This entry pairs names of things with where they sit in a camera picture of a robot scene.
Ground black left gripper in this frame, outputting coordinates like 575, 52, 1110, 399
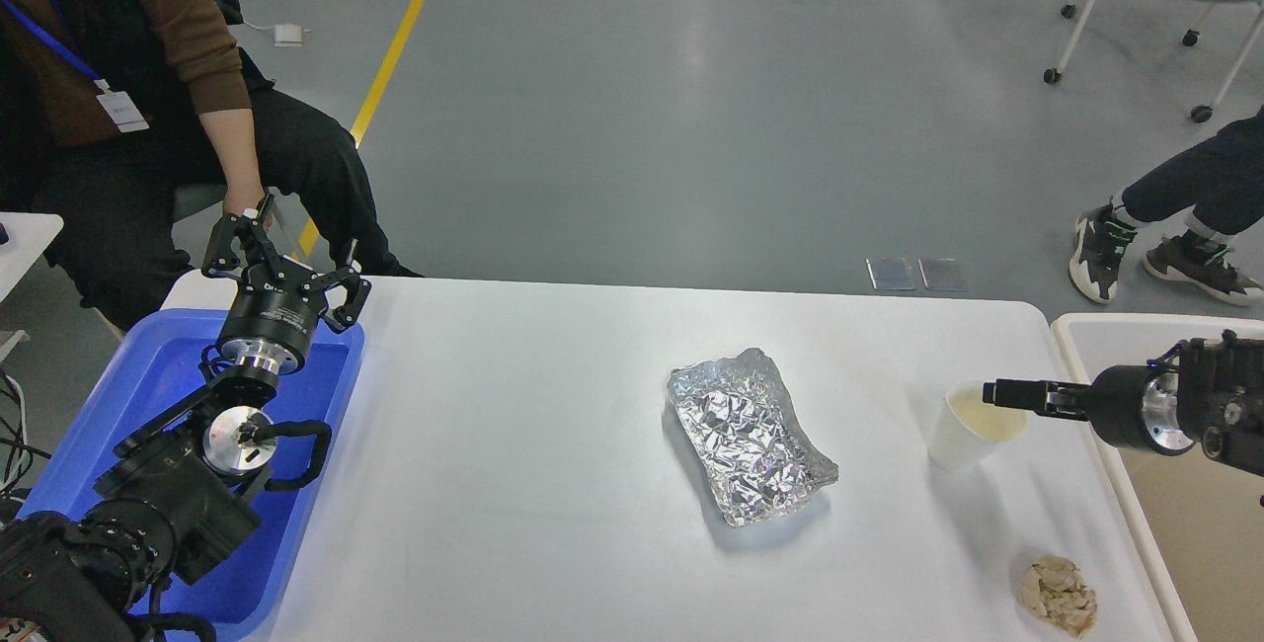
201, 193, 373, 370

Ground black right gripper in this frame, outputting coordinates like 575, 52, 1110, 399
983, 364, 1194, 454

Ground white paper cup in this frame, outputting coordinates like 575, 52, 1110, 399
927, 380, 1028, 471

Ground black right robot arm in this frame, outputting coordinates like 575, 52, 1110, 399
981, 330, 1263, 476

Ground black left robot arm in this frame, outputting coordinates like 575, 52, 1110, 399
3, 197, 372, 641

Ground right metal floor plate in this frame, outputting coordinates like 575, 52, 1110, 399
916, 258, 968, 292

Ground metal floor plate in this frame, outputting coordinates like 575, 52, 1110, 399
865, 258, 916, 291
916, 258, 968, 292

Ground blue plastic tray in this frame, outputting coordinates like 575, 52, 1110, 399
20, 308, 365, 641

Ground left metal floor plate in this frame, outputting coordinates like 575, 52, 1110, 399
865, 258, 916, 291

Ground crumpled beige paper ball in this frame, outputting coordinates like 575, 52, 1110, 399
1018, 556, 1098, 639

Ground white floor power adapter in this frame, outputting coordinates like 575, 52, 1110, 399
272, 24, 306, 47

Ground seated person brown sweater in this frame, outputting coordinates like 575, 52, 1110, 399
3, 0, 408, 331

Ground white side table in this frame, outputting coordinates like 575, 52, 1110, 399
1, 211, 64, 300

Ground standing person dark jeans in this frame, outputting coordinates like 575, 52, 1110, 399
1068, 107, 1264, 307

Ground crumpled aluminium foil tray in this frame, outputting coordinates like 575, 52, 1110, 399
667, 348, 841, 528

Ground black cable bundle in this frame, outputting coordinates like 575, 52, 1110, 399
0, 365, 51, 500

